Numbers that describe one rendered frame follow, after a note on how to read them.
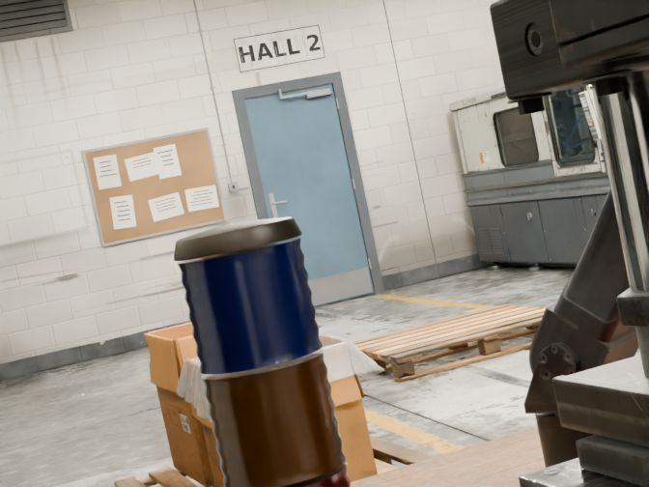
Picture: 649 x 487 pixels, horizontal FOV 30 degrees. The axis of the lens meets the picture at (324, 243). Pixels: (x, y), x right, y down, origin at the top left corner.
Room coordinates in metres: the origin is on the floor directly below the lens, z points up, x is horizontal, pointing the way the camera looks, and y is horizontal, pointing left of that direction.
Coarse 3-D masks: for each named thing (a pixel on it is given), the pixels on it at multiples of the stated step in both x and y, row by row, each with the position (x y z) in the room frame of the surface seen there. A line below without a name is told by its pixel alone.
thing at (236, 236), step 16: (240, 224) 0.36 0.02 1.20; (256, 224) 0.35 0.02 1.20; (272, 224) 0.35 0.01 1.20; (288, 224) 0.36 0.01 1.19; (192, 240) 0.35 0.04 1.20; (208, 240) 0.35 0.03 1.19; (224, 240) 0.35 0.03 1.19; (240, 240) 0.35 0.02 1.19; (256, 240) 0.35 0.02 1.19; (272, 240) 0.35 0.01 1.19; (176, 256) 0.36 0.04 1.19; (192, 256) 0.35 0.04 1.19; (208, 256) 0.35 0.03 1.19
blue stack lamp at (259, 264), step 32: (224, 256) 0.35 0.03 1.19; (256, 256) 0.35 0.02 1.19; (288, 256) 0.35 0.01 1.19; (192, 288) 0.35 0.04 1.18; (224, 288) 0.35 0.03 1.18; (256, 288) 0.35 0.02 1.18; (288, 288) 0.35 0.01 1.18; (192, 320) 0.36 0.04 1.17; (224, 320) 0.35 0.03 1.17; (256, 320) 0.35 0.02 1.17; (288, 320) 0.35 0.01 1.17; (224, 352) 0.35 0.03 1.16; (256, 352) 0.35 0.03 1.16; (288, 352) 0.35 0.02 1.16
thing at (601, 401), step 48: (624, 96) 0.57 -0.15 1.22; (624, 144) 0.58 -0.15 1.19; (624, 192) 0.58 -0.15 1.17; (624, 240) 0.59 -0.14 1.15; (576, 384) 0.61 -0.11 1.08; (624, 384) 0.59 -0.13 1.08; (624, 432) 0.57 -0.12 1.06; (528, 480) 0.60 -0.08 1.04; (576, 480) 0.58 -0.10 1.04; (624, 480) 0.56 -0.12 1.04
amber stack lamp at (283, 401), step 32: (320, 352) 0.36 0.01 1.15; (224, 384) 0.35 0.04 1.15; (256, 384) 0.35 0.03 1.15; (288, 384) 0.35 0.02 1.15; (320, 384) 0.36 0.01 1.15; (224, 416) 0.35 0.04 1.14; (256, 416) 0.35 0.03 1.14; (288, 416) 0.35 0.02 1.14; (320, 416) 0.35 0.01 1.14; (224, 448) 0.35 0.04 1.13; (256, 448) 0.35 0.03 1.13; (288, 448) 0.35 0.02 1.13; (320, 448) 0.35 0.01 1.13; (224, 480) 0.36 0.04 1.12; (256, 480) 0.35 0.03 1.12; (288, 480) 0.35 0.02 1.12
